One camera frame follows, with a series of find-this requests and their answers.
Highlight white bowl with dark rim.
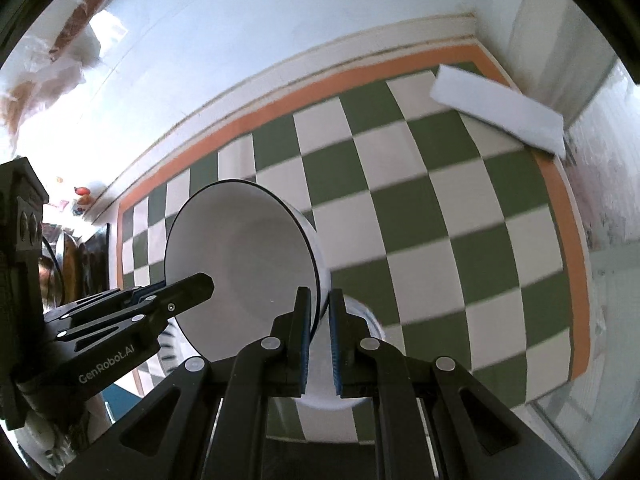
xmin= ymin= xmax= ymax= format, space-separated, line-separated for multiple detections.
xmin=164 ymin=179 xmax=332 ymax=363

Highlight white plate with black stripes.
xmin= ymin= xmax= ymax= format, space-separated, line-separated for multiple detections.
xmin=157 ymin=322 xmax=201 ymax=376

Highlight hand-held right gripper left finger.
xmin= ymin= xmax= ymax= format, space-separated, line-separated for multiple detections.
xmin=55 ymin=286 xmax=313 ymax=480

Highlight clear plastic bag, red contents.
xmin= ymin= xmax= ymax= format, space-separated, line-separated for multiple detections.
xmin=47 ymin=0 xmax=131 ymax=68

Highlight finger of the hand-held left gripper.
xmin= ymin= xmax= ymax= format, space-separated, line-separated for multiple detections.
xmin=42 ymin=284 xmax=169 ymax=329
xmin=54 ymin=272 xmax=216 ymax=356

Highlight green white checkered tablecloth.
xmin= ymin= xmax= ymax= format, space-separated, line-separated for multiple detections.
xmin=116 ymin=42 xmax=592 ymax=446

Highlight blue cabinet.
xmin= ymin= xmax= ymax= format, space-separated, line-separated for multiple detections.
xmin=102 ymin=382 xmax=146 ymax=423

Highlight white bowl with floral print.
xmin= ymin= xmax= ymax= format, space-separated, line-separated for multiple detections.
xmin=292 ymin=296 xmax=387 ymax=412

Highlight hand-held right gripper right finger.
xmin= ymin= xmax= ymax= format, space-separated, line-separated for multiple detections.
xmin=327 ymin=289 xmax=588 ymax=480

